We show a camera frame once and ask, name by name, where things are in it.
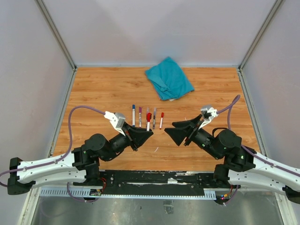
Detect purple white marker pen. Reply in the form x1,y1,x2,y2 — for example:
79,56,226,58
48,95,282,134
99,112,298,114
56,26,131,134
139,107,142,128

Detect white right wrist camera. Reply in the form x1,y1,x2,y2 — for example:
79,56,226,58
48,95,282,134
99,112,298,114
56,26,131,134
198,105,218,130

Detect dark blue thin pen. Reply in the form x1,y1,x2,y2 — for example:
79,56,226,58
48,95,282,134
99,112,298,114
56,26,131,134
152,107,157,129

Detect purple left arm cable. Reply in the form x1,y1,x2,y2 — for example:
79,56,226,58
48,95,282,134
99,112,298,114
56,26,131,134
0,105,107,203

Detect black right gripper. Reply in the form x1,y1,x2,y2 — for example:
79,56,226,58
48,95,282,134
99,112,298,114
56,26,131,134
164,114,221,159

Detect blue white marker pen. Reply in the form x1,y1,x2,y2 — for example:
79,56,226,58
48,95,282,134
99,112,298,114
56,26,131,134
132,104,135,127

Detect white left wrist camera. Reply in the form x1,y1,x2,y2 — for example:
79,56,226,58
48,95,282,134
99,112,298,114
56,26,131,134
104,111,126,136

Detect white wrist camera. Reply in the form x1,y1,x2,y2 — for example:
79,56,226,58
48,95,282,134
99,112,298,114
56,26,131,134
198,105,218,130
104,111,126,136

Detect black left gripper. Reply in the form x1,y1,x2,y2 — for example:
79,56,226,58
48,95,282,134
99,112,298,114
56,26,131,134
102,121,154,162

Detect white red pen horizontal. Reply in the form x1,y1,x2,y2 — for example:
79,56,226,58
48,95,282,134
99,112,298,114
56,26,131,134
159,112,164,129

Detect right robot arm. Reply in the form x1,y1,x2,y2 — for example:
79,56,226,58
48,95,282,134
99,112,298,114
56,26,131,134
164,115,300,204

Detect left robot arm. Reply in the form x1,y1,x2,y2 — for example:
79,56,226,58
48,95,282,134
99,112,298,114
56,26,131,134
7,123,153,195

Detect red black pen cap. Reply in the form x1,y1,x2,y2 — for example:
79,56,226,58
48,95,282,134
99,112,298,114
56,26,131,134
147,112,152,122

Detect teal folded cloth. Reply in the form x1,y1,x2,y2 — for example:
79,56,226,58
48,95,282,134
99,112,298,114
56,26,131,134
145,57,195,101

